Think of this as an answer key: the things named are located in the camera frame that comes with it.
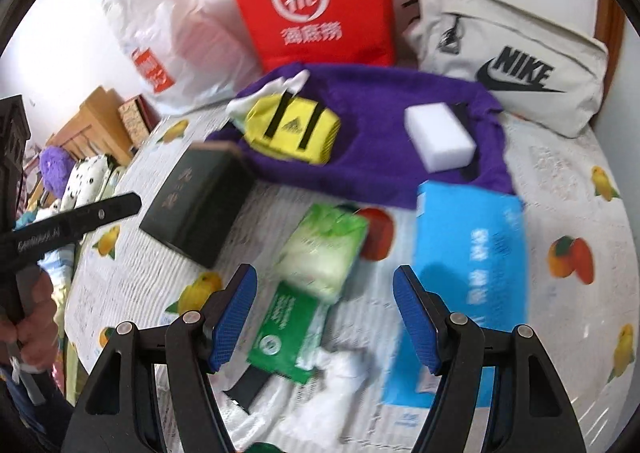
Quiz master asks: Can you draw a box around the fruit-print tablecloth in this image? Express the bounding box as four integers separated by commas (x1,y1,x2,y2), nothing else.
65,103,633,453

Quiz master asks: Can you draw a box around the grey waist bag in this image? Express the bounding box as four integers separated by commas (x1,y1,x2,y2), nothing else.
402,0,610,138

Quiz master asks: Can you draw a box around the purple plush toy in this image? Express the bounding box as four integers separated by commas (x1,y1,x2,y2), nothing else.
39,145,73,198

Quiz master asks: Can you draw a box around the wooden door frame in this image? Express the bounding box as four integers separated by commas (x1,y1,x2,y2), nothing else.
590,0,626,134

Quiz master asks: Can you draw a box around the light green wipes pack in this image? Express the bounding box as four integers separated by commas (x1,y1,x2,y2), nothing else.
275,204,369,305

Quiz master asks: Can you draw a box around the person's left hand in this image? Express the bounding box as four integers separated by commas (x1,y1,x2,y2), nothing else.
0,273,61,375

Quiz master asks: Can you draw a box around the purple cloth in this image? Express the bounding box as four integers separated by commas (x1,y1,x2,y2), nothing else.
205,64,516,208

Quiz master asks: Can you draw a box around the yellow pouch with black straps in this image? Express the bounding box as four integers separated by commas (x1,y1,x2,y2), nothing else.
241,94,342,166

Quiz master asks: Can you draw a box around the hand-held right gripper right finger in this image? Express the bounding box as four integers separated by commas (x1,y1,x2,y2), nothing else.
391,264,588,453

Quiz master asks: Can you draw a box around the blue tissue pack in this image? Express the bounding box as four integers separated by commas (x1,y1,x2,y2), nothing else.
380,180,530,409

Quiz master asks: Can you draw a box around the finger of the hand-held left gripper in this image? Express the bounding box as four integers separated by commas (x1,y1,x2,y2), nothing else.
62,192,143,243

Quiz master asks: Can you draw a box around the pale green pillow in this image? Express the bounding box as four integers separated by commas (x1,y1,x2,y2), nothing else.
100,167,126,198

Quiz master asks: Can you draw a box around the white spotted pillow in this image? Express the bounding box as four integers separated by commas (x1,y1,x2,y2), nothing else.
60,155,113,211

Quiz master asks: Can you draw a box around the white glove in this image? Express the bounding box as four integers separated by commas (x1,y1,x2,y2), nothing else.
315,348,383,396

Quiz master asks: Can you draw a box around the wooden headboard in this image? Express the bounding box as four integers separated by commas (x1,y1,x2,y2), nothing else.
47,87,151,168

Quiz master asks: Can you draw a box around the white plastic bag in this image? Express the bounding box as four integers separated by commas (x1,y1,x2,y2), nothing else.
101,0,261,114

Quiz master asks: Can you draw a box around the red paper bag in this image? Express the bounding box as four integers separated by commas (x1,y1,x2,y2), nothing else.
218,0,396,74

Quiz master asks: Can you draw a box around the white sponge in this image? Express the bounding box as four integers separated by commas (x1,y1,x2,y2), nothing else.
404,103,477,172

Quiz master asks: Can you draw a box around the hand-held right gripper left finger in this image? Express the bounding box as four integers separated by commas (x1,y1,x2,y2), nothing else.
60,264,260,453

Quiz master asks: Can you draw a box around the dark green wipes pack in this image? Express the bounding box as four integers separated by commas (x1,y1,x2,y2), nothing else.
246,282,328,385

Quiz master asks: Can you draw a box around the patterned box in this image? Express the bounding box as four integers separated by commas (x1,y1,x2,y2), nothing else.
118,95,151,148

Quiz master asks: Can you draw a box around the dark tea box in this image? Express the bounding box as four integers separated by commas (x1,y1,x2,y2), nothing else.
139,142,256,270

